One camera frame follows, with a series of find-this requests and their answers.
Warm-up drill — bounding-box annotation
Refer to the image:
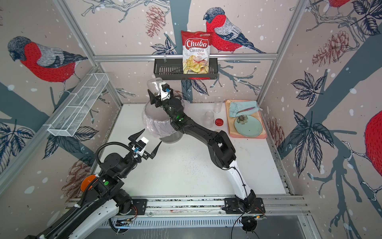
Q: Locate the black wall basket shelf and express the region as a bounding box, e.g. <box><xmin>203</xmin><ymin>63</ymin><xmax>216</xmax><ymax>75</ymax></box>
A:
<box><xmin>154</xmin><ymin>58</ymin><xmax>218</xmax><ymax>81</ymax></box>

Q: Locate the red jar lid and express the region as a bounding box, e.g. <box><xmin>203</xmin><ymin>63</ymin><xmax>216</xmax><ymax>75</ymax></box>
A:
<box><xmin>214</xmin><ymin>119</ymin><xmax>224</xmax><ymax>126</ymax></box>

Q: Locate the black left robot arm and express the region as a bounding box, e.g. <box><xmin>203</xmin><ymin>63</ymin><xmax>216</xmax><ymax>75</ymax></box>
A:
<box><xmin>26</xmin><ymin>129</ymin><xmax>160</xmax><ymax>239</ymax></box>

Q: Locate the Chuba cassava chips bag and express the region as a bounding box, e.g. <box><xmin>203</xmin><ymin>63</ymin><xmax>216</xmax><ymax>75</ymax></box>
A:
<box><xmin>181</xmin><ymin>31</ymin><xmax>212</xmax><ymax>74</ymax></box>

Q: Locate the teal cloth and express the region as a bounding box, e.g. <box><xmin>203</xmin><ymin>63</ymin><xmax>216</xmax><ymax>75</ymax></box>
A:
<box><xmin>229</xmin><ymin>101</ymin><xmax>262</xmax><ymax>118</ymax></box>

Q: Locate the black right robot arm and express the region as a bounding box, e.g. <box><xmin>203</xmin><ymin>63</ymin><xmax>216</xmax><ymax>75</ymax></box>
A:
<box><xmin>148</xmin><ymin>89</ymin><xmax>256</xmax><ymax>213</ymax></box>

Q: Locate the jar with red lid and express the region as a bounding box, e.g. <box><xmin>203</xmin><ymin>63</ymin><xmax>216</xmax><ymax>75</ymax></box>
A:
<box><xmin>204</xmin><ymin>111</ymin><xmax>214</xmax><ymax>128</ymax></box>

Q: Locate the light green floral plate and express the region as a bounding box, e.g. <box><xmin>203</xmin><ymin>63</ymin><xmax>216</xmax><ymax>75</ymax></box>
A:
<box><xmin>234</xmin><ymin>115</ymin><xmax>263</xmax><ymax>137</ymax></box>

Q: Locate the pink tray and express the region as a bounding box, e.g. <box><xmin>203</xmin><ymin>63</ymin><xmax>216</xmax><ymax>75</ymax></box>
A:
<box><xmin>225</xmin><ymin>100</ymin><xmax>267</xmax><ymax>139</ymax></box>

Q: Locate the clear plastic mung bean jar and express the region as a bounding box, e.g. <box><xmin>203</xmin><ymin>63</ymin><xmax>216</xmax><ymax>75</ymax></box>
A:
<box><xmin>213</xmin><ymin>96</ymin><xmax>224</xmax><ymax>113</ymax></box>

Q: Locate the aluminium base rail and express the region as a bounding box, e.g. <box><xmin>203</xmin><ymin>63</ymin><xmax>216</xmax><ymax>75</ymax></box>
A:
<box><xmin>64</xmin><ymin>195</ymin><xmax>311</xmax><ymax>219</ymax></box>

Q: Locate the jar with beige lid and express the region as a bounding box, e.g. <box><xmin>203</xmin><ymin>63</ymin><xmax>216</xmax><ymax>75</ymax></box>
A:
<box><xmin>147</xmin><ymin>78</ymin><xmax>163</xmax><ymax>96</ymax></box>

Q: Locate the metal mesh trash bin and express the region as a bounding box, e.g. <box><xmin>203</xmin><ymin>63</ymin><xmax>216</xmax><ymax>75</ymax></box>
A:
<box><xmin>144</xmin><ymin>101</ymin><xmax>184</xmax><ymax>144</ymax></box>

